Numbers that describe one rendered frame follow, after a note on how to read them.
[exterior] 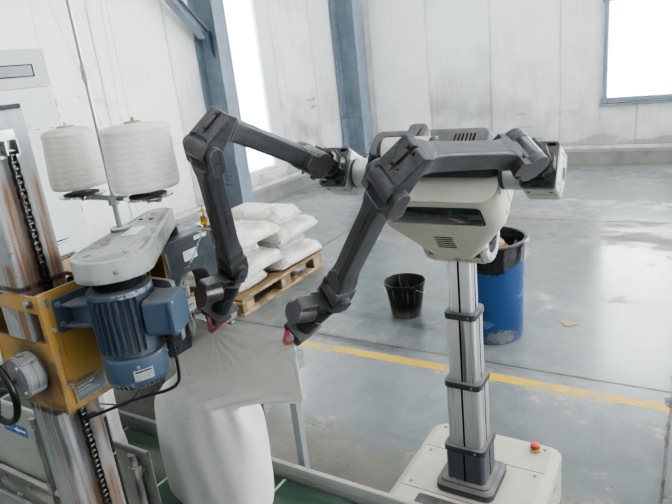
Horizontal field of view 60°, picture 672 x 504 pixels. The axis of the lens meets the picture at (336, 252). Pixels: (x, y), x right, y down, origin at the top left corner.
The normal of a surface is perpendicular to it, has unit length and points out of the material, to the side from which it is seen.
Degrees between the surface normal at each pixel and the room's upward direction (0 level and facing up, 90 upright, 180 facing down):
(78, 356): 90
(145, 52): 90
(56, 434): 90
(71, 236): 90
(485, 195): 40
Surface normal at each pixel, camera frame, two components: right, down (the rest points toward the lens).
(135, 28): 0.85, 0.07
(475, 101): -0.51, 0.31
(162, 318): -0.12, 0.32
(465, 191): -0.41, -0.52
